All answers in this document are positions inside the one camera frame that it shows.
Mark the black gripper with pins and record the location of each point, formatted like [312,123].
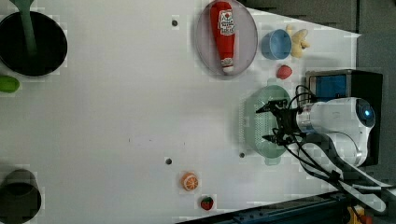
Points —
[286,119]

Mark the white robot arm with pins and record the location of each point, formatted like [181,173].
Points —
[348,122]

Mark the black toaster oven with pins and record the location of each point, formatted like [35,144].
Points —
[327,85]

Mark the blue bowl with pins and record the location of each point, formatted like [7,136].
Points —
[276,45]

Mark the grey oval plate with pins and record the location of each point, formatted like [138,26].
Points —
[245,44]

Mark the orange slice toy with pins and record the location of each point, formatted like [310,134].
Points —
[189,181]

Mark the small red strawberry toy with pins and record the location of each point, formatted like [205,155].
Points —
[207,203]

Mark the red ketchup bottle plush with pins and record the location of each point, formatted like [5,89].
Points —
[223,30]

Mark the black round pan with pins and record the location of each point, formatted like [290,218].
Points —
[51,45]

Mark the dark cylinder cup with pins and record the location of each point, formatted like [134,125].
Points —
[20,198]

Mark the green toy vegetable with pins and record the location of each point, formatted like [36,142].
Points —
[9,84]

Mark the green spatula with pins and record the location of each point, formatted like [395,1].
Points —
[24,8]

